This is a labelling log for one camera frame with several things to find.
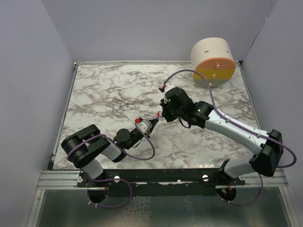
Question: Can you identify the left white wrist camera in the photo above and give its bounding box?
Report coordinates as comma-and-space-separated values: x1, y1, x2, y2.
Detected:
135, 118, 152, 134

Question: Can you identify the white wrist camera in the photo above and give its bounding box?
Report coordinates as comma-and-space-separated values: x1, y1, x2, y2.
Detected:
159, 82, 175, 93
135, 118, 152, 134

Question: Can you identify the black front mounting bar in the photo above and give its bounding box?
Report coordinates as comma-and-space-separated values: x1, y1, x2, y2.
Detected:
77, 168, 245, 197

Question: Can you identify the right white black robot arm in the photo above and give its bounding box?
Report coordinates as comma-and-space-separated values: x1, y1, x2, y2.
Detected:
160, 86, 284, 185

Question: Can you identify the beige cylinder striped key holder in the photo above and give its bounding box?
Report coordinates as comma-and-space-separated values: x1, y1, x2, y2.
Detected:
190, 37, 236, 87

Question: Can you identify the aluminium table frame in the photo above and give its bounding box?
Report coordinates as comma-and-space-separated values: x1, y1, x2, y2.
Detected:
29, 62, 300, 227

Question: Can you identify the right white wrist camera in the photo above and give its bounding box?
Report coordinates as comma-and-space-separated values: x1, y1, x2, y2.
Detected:
159, 82, 175, 93

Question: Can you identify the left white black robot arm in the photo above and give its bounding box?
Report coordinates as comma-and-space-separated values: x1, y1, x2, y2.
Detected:
61, 117, 159, 187

